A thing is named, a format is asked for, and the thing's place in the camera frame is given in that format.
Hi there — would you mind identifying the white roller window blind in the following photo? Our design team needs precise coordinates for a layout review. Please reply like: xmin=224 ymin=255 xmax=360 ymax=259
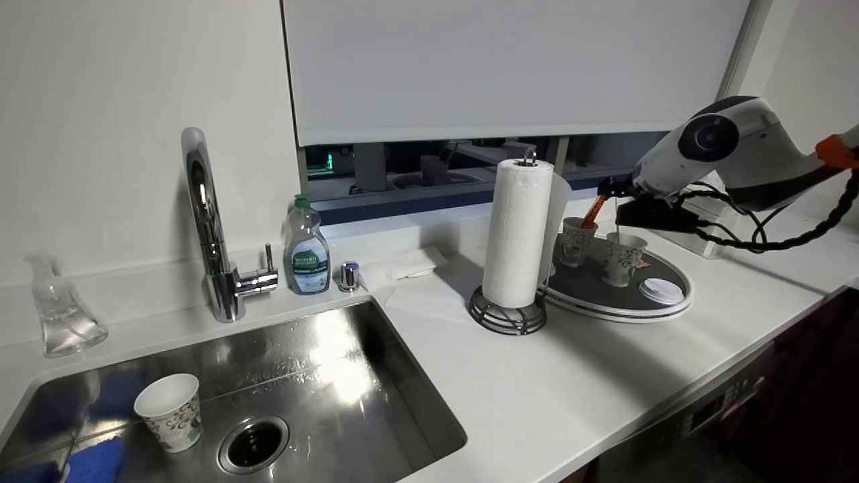
xmin=282 ymin=0 xmax=749 ymax=144

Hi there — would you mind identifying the dish soap bottle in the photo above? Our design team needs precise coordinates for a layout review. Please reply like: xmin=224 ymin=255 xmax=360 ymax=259
xmin=282 ymin=196 xmax=331 ymax=295

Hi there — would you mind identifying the stainless steel sink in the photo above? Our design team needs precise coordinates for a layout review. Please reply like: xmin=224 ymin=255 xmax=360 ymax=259
xmin=0 ymin=299 xmax=468 ymax=483

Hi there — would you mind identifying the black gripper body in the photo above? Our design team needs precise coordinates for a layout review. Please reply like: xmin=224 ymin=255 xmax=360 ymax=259
xmin=600 ymin=177 xmax=690 ymax=230

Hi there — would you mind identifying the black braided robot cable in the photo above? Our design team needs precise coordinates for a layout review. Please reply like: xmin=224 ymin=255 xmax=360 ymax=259
xmin=674 ymin=169 xmax=859 ymax=255

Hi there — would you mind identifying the white plastic cup lid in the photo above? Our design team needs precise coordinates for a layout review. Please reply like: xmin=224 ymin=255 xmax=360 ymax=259
xmin=643 ymin=279 xmax=686 ymax=303

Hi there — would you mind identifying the clear glass vase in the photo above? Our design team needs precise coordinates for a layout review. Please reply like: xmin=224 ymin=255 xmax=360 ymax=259
xmin=28 ymin=255 xmax=109 ymax=357

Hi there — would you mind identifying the round black white-rimmed tray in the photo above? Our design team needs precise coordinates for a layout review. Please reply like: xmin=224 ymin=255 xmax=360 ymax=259
xmin=537 ymin=242 xmax=696 ymax=323

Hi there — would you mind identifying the patterned front paper cup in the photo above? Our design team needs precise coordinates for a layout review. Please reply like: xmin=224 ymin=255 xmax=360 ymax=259
xmin=604 ymin=230 xmax=648 ymax=287

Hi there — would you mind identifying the paper cup in sink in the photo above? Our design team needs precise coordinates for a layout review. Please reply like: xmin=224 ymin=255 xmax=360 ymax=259
xmin=134 ymin=372 xmax=201 ymax=454

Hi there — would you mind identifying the blue sponge in sink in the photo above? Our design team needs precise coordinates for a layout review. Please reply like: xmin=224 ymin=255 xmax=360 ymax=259
xmin=62 ymin=440 xmax=127 ymax=483

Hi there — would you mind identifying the back paper coffee cup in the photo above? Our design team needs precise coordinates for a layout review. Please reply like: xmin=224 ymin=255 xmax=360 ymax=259
xmin=558 ymin=217 xmax=596 ymax=264

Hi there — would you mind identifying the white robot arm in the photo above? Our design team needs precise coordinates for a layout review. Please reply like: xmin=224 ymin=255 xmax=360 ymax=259
xmin=600 ymin=97 xmax=859 ymax=232

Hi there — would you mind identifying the paper towel roll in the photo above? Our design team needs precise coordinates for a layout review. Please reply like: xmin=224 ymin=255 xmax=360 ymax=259
xmin=484 ymin=157 xmax=570 ymax=307

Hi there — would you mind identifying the small metal sink knob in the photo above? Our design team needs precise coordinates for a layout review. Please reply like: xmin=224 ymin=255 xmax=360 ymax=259
xmin=335 ymin=259 xmax=360 ymax=293

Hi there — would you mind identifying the chrome kitchen faucet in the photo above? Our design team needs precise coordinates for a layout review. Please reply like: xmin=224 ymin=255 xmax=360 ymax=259
xmin=181 ymin=126 xmax=280 ymax=322

